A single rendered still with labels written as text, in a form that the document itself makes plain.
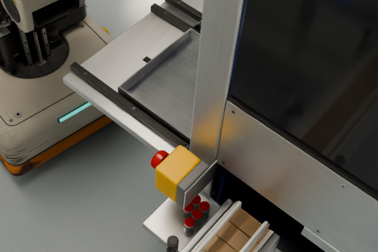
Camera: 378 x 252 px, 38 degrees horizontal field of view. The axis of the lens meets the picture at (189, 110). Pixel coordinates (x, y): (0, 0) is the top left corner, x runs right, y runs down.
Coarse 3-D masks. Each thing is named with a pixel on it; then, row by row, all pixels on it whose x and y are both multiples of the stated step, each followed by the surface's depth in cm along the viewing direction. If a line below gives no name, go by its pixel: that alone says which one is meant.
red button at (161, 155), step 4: (156, 152) 104; (160, 152) 103; (164, 152) 104; (156, 156) 103; (160, 156) 103; (164, 156) 103; (152, 160) 103; (156, 160) 103; (160, 160) 103; (152, 164) 103; (156, 164) 103
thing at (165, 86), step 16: (192, 32) 138; (176, 48) 137; (192, 48) 138; (160, 64) 135; (176, 64) 135; (192, 64) 135; (128, 80) 127; (144, 80) 131; (160, 80) 132; (176, 80) 132; (192, 80) 132; (128, 96) 125; (144, 96) 128; (160, 96) 129; (176, 96) 129; (192, 96) 129; (160, 112) 126; (176, 112) 126; (192, 112) 126; (176, 128) 119
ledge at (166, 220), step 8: (168, 200) 113; (208, 200) 113; (160, 208) 111; (168, 208) 111; (176, 208) 112; (216, 208) 112; (152, 216) 110; (160, 216) 110; (168, 216) 110; (176, 216) 111; (144, 224) 109; (152, 224) 109; (160, 224) 109; (168, 224) 109; (176, 224) 109; (152, 232) 108; (160, 232) 108; (168, 232) 108; (176, 232) 108; (160, 240) 108; (184, 240) 107
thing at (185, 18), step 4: (164, 8) 147; (168, 8) 147; (172, 8) 147; (172, 12) 146; (176, 12) 146; (180, 12) 146; (180, 16) 145; (184, 16) 145; (184, 20) 144; (188, 20) 145; (192, 20) 145; (192, 24) 144; (196, 24) 140
